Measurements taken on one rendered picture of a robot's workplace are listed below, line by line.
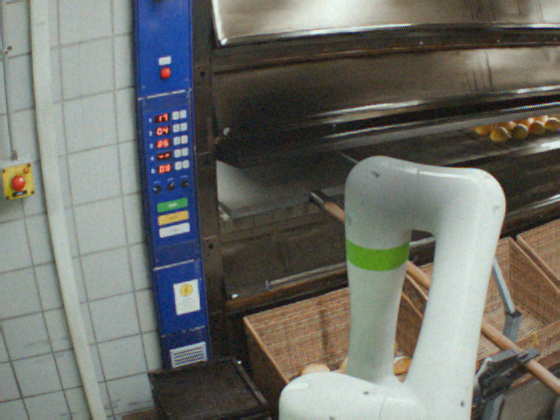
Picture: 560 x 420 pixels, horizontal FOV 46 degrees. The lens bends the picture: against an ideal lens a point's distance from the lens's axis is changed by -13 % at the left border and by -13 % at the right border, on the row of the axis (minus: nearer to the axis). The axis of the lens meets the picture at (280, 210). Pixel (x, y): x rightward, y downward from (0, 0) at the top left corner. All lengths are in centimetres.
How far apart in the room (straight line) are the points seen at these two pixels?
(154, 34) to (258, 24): 31
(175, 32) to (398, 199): 93
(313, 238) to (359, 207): 115
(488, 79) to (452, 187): 142
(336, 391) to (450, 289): 23
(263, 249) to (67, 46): 92
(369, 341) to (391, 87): 113
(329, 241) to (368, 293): 110
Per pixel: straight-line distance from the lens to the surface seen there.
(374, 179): 120
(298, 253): 234
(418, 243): 208
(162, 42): 192
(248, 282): 228
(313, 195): 226
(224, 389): 213
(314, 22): 211
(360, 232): 124
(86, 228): 204
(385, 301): 131
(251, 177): 245
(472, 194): 118
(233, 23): 201
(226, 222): 218
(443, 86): 244
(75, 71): 190
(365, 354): 138
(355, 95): 224
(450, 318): 109
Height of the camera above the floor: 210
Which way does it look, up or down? 24 degrees down
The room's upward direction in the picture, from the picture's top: 1 degrees counter-clockwise
